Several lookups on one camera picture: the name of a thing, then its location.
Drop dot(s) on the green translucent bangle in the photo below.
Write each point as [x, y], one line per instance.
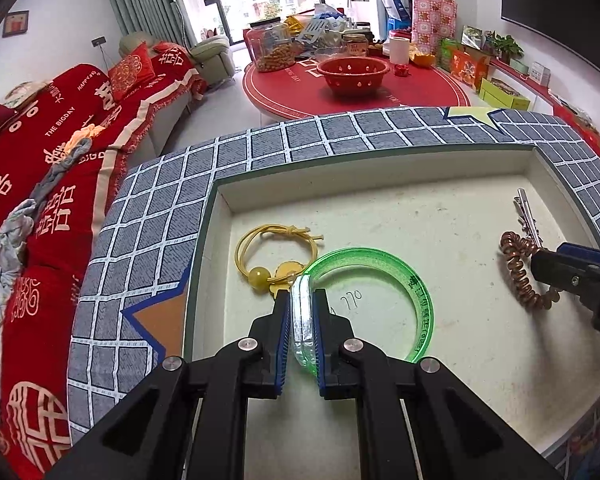
[420, 305]

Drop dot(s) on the red sofa with cover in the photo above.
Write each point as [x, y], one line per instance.
[55, 125]

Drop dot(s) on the red patterned square pillow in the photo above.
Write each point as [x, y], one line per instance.
[130, 67]

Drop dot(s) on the grey braided cloth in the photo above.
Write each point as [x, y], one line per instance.
[60, 175]

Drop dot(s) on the silver foil bag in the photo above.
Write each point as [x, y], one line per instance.
[471, 37]

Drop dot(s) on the orange bowl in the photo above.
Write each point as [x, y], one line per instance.
[422, 60]

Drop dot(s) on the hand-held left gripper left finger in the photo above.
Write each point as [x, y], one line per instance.
[281, 345]

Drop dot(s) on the small red cup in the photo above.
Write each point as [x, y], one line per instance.
[401, 70]

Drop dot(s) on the white shallow tray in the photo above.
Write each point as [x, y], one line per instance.
[430, 210]

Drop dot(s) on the round red table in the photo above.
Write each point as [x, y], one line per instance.
[290, 95]

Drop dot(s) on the potted green plant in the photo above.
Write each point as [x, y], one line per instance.
[505, 47]

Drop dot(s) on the blue white paper bag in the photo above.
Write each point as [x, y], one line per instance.
[396, 8]

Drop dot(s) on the red colander bowl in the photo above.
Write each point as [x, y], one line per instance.
[352, 72]

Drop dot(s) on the white desk calendar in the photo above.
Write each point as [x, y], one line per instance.
[540, 74]

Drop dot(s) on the yellow green box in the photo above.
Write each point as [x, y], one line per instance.
[502, 96]

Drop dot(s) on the black television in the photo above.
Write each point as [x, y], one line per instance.
[560, 5]

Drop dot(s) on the red low shelf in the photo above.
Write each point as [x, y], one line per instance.
[535, 91]

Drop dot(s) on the orange red gift box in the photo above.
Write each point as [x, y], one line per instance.
[469, 70]

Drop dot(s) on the floor lamp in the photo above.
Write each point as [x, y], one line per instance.
[186, 22]

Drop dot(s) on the pile of snack packets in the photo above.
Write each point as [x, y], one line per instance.
[320, 27]

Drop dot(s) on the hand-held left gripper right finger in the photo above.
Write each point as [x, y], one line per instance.
[322, 345]

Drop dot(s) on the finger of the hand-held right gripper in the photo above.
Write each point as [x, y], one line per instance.
[590, 254]
[555, 272]

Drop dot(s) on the peach cloth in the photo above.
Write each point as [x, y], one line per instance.
[85, 132]

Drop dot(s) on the clear jar of nuts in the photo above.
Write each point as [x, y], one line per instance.
[270, 47]

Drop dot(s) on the grey blue crumpled cloth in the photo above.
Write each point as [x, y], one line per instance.
[0, 270]

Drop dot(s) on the white cup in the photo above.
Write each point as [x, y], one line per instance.
[400, 51]

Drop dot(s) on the silver hair clip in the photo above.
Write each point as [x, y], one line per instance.
[525, 215]

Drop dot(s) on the small glass jar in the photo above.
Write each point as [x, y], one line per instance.
[354, 46]

